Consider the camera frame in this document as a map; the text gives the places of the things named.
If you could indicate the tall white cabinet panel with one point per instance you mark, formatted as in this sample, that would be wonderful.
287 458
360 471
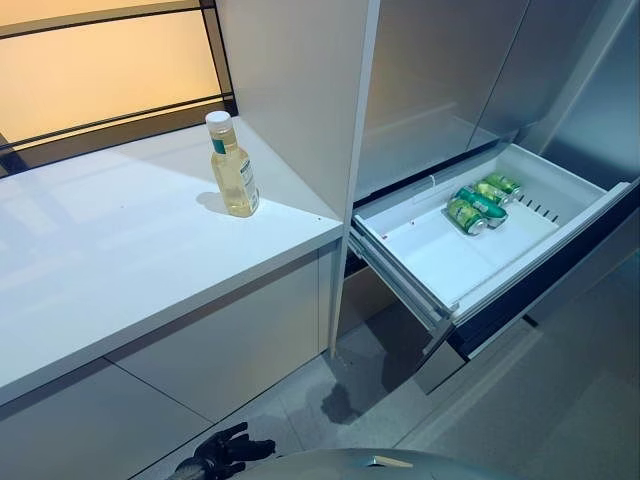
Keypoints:
300 75

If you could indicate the stainless steel lower fridge drawer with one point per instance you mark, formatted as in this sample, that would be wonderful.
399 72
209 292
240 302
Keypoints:
445 370

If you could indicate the teal label drink can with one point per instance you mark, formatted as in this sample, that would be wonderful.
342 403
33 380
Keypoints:
484 202

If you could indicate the yellow drink bottle white cap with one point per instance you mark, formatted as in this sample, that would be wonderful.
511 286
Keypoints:
234 180

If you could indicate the grey robot torso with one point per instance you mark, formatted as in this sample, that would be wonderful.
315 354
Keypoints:
380 467

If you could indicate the black framed lit window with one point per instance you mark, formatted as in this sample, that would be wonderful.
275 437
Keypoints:
100 65

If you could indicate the green drink can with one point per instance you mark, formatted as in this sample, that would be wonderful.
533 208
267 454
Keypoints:
467 216
492 191
502 182

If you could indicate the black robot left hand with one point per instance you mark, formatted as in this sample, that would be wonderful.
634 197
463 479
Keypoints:
225 447

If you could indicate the white open fridge drawer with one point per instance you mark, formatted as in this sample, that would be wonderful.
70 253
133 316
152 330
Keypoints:
440 250

